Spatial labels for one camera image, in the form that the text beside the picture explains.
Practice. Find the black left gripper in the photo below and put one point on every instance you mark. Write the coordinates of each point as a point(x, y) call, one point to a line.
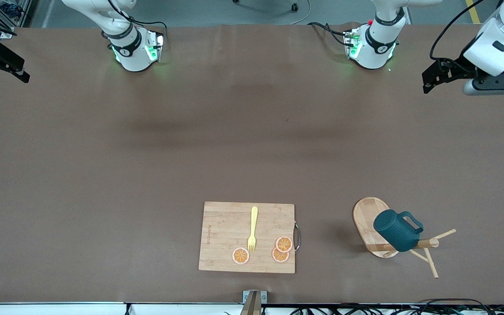
point(456, 68)

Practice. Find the dark green ribbed cup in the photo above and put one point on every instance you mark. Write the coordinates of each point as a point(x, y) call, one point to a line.
point(394, 229)

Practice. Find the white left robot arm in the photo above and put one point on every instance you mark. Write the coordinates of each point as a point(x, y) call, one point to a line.
point(376, 41)

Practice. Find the wooden mug rack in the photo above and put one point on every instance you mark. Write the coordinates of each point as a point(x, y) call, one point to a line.
point(365, 223)

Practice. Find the brown table cover mat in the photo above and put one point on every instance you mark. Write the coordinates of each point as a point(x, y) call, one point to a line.
point(103, 197)

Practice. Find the black wheeled stand base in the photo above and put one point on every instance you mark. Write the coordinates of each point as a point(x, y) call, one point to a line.
point(293, 6)

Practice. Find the orange slice toy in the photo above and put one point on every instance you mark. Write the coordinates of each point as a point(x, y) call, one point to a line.
point(241, 256)
point(284, 243)
point(278, 257)

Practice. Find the yellow plastic fork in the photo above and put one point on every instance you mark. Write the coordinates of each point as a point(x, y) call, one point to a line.
point(253, 223)

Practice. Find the wooden cutting board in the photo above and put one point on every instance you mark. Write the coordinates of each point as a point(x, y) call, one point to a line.
point(225, 232)

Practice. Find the metal table clamp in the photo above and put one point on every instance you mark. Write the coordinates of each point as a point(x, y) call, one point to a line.
point(255, 299)

